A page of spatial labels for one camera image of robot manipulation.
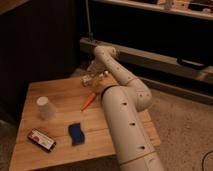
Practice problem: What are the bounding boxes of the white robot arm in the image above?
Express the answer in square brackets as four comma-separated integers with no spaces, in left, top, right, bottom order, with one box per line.
[88,45,165,171]

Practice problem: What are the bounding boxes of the red and white box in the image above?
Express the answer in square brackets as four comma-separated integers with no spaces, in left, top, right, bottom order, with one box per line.
[27,129,56,152]

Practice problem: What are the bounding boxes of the blue sponge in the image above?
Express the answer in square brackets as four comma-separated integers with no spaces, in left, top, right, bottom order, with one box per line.
[68,123,85,145]

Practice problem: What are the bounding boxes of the wooden table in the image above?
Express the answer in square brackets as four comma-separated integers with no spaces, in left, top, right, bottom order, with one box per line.
[9,77,154,171]

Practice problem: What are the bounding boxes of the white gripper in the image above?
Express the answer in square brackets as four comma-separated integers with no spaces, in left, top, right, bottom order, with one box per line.
[82,60,106,86]

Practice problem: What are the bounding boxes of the dark ceramic bowl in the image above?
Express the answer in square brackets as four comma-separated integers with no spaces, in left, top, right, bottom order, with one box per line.
[101,85,116,101]

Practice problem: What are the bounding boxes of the orange carrot toy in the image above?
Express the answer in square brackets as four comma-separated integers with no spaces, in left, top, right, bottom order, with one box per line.
[81,92,98,111]

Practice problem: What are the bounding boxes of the wooden shelf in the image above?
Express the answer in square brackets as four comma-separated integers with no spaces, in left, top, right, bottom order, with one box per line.
[92,0,213,21]

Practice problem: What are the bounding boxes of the metal pole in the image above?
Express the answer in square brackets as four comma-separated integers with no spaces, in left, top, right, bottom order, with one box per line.
[85,0,93,41]

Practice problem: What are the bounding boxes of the black handle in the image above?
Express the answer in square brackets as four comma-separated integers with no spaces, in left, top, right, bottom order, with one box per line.
[176,58,210,70]

